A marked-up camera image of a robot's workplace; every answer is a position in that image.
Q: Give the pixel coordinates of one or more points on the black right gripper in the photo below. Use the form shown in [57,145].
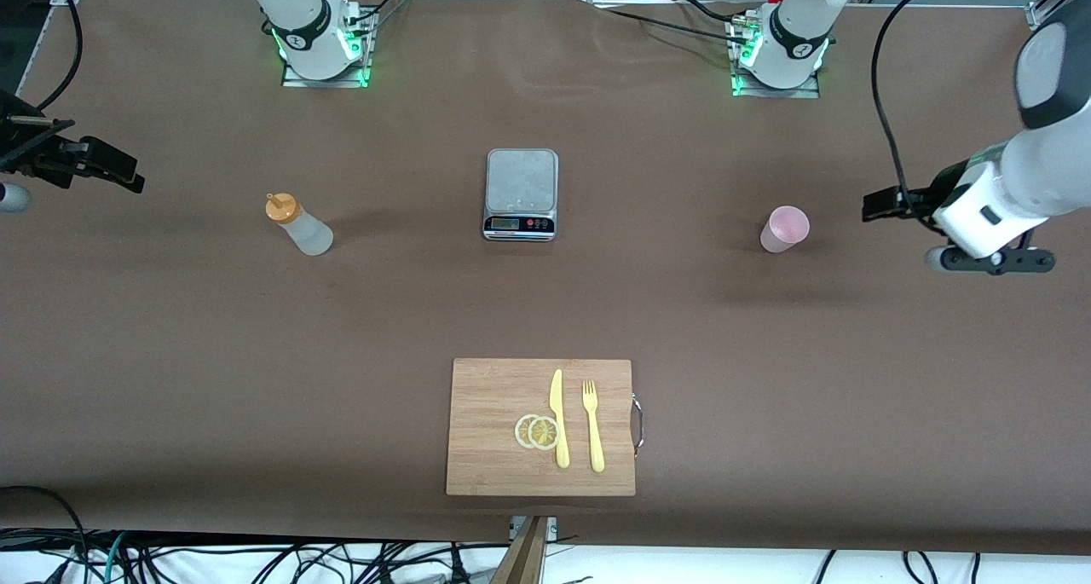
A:
[34,153]

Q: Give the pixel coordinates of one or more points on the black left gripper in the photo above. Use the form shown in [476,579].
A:
[922,199]

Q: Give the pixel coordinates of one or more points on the pink plastic cup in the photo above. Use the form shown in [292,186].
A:
[782,230]

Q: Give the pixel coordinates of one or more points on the translucent sauce bottle orange cap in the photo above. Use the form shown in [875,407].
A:
[307,234]

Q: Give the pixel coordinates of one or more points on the brown table cover sheet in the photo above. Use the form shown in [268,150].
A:
[256,354]

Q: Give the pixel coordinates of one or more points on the silver digital kitchen scale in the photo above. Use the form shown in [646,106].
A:
[521,183]

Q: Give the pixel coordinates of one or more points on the yellow plastic fork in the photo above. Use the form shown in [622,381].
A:
[594,430]

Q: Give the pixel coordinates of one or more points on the yellow plastic knife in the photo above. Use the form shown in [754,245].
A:
[558,422]

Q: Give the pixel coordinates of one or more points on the lemon slice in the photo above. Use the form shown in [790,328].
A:
[544,433]

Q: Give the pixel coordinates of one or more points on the wooden cutting board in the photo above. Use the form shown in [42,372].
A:
[486,430]

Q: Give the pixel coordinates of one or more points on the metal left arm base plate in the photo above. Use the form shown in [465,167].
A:
[740,85]

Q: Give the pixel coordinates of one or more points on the aluminium frame profile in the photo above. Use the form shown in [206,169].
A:
[1053,4]

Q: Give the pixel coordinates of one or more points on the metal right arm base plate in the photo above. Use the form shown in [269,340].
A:
[362,68]

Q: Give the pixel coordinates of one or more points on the small metal bracket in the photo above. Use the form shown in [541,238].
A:
[552,529]

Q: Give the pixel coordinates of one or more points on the wooden post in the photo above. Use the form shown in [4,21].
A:
[522,558]

